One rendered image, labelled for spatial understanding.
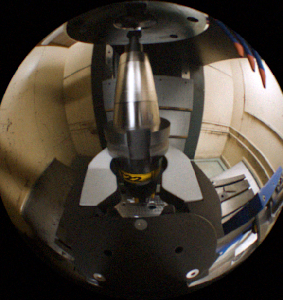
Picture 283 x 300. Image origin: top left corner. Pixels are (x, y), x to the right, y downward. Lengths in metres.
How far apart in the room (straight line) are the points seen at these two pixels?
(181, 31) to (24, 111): 1.08
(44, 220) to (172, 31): 1.08
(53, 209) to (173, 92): 1.14
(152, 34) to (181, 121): 0.49
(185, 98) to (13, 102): 1.30
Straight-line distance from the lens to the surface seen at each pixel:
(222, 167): 1.37
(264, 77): 0.16
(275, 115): 1.03
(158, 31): 0.16
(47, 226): 0.95
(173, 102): 0.53
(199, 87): 0.63
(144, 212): 0.35
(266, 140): 1.04
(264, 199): 0.21
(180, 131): 0.58
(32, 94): 1.15
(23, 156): 1.04
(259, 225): 0.20
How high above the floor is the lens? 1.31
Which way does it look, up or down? 32 degrees down
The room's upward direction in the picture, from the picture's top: 2 degrees counter-clockwise
